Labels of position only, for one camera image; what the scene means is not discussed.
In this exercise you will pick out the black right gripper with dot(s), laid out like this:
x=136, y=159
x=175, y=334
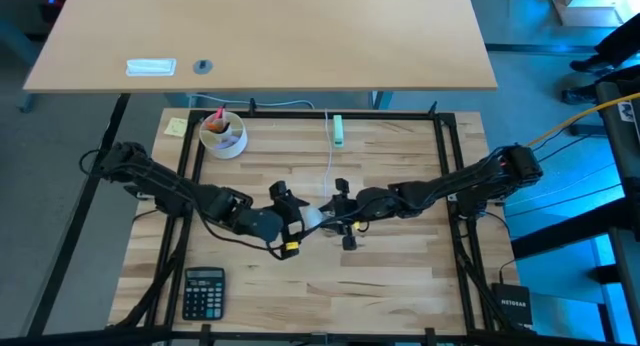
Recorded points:
x=347, y=211

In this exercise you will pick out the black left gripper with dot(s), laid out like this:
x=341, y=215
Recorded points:
x=290, y=218

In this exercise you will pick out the white lightbulb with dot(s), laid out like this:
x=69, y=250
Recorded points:
x=314, y=217

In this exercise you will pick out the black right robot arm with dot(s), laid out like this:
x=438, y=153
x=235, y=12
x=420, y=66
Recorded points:
x=450, y=181

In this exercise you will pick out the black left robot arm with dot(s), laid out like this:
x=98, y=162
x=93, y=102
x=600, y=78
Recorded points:
x=165, y=183

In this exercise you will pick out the white round desk organizer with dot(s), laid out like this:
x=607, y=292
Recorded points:
x=235, y=148

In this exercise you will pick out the orange marker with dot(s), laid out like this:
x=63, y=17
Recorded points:
x=214, y=127

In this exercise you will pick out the black calculator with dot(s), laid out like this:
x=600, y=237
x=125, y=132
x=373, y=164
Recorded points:
x=203, y=293

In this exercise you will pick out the pink marker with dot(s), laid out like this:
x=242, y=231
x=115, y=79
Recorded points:
x=219, y=115

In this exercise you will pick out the yellow sticky note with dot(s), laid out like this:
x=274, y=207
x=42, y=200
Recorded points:
x=175, y=127

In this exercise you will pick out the grey round desk grommet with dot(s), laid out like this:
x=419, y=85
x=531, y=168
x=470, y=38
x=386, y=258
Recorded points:
x=202, y=66

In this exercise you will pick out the beige wooden desk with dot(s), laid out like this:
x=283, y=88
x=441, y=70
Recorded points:
x=260, y=36

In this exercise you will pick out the dark grey cart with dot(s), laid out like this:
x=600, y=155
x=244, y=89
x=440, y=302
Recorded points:
x=627, y=156

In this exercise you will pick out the white sticker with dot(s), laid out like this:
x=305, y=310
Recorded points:
x=628, y=112

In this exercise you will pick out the white box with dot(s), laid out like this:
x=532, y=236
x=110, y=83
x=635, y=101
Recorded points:
x=585, y=11

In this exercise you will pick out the mint green inline switch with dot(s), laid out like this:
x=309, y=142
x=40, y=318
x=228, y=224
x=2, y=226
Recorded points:
x=338, y=131

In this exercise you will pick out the black aluminium table frame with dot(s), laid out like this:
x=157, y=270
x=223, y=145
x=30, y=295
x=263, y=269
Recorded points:
x=380, y=115

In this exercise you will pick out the black Netgear network switch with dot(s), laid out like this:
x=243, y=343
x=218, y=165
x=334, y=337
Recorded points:
x=512, y=303

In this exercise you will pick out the black outer stand frame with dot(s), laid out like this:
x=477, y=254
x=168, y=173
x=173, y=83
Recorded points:
x=71, y=236

